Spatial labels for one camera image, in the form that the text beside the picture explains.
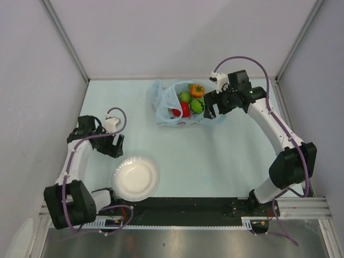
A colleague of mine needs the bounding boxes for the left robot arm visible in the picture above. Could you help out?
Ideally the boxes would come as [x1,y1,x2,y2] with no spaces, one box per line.
[44,114,124,230]

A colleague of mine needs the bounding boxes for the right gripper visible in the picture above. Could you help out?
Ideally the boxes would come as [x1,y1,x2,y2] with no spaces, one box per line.
[203,85,238,120]

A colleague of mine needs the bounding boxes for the light blue plastic bag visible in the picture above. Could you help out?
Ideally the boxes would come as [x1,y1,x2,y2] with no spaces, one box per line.
[149,80,226,127]

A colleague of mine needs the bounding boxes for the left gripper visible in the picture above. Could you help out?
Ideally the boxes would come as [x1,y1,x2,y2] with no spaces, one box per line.
[94,126,124,158]

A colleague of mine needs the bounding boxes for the white paper plate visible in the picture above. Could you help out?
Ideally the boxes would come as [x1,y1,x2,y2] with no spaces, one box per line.
[112,156,160,202]

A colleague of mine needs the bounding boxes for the red apple toy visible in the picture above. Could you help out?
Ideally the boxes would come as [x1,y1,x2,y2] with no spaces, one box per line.
[172,109,181,117]

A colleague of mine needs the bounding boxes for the green custard apple toy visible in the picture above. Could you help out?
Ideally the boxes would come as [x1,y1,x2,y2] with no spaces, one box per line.
[178,91,192,103]

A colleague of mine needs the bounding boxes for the white cable duct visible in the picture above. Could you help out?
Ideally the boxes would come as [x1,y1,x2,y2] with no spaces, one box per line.
[50,217,256,231]

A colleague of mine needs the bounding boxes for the red bell pepper toy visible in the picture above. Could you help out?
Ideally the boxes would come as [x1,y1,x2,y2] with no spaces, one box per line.
[180,102,190,118]

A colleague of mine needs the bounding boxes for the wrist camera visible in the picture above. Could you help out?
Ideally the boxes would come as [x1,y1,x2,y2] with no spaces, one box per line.
[103,113,121,133]
[210,72,229,94]

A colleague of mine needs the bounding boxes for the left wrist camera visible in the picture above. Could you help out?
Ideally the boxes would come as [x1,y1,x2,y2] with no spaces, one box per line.
[103,113,121,133]

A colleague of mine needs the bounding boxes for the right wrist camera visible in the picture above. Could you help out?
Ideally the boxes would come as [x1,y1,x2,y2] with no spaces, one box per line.
[210,72,229,94]

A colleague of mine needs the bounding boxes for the aluminium rail frame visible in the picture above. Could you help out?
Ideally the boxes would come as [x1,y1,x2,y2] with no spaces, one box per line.
[39,197,334,220]

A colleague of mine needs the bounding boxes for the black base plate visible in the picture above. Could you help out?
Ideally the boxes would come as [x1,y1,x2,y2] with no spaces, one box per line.
[88,196,281,226]

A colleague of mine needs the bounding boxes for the green watermelon toy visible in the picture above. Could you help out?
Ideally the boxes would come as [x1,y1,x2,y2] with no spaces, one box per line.
[190,98,205,113]

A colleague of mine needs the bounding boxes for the orange red tomato toy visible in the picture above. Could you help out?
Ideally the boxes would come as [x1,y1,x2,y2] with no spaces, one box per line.
[189,84,205,98]

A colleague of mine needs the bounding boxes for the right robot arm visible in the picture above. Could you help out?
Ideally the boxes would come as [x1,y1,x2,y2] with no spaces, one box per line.
[204,70,317,216]

